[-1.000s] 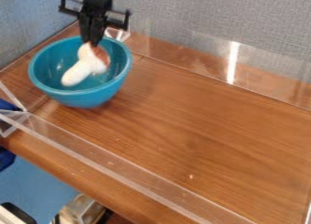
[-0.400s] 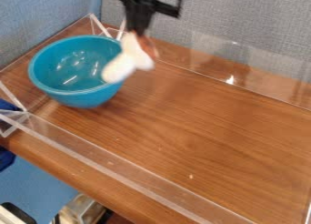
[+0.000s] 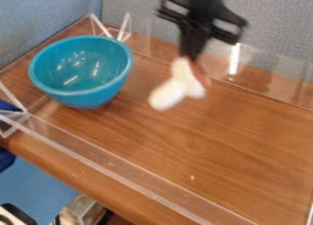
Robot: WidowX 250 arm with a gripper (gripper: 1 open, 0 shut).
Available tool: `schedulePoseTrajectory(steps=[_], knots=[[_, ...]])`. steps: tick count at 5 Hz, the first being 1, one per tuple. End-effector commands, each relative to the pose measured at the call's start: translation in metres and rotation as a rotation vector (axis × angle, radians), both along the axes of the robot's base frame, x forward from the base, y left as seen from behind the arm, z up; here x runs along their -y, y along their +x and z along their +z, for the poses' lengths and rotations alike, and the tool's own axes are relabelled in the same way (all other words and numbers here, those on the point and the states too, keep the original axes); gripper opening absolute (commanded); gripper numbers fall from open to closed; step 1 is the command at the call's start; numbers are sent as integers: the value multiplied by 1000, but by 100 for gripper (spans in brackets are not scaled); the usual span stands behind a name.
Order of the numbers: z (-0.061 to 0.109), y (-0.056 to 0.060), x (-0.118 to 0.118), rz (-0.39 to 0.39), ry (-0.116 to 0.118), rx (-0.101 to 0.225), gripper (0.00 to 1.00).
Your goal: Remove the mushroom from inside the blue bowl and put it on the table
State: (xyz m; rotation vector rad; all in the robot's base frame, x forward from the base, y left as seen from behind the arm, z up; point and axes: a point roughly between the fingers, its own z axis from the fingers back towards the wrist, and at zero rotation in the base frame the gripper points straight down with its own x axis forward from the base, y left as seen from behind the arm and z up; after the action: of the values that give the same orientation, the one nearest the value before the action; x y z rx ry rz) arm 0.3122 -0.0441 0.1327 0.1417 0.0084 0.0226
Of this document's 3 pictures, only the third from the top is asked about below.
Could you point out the grey metal object below table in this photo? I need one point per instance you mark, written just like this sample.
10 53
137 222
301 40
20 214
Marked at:
82 211

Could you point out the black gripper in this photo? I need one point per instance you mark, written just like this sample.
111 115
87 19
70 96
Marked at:
202 19

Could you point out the blue cloth object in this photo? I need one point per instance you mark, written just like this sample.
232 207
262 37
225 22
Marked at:
7 157

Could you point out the blue plastic bowl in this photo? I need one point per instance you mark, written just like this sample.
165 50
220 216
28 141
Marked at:
82 70

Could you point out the clear acrylic barrier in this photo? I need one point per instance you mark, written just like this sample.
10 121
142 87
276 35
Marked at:
220 161

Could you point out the white brown toy mushroom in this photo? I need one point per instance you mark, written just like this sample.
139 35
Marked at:
188 82

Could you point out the black white object below table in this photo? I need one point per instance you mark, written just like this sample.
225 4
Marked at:
12 216

